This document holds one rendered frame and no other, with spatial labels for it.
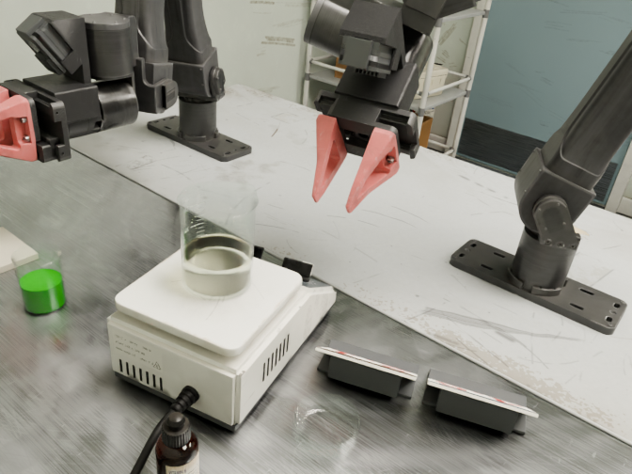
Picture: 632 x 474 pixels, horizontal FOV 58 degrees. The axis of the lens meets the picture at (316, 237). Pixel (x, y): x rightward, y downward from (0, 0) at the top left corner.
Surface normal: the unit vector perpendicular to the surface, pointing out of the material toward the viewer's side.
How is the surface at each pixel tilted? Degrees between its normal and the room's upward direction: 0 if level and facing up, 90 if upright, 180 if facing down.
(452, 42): 90
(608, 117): 89
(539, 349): 0
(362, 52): 76
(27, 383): 0
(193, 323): 0
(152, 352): 90
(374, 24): 40
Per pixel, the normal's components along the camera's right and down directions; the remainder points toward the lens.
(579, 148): -0.18, 0.31
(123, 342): -0.43, 0.43
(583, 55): -0.62, 0.35
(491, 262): 0.10, -0.86
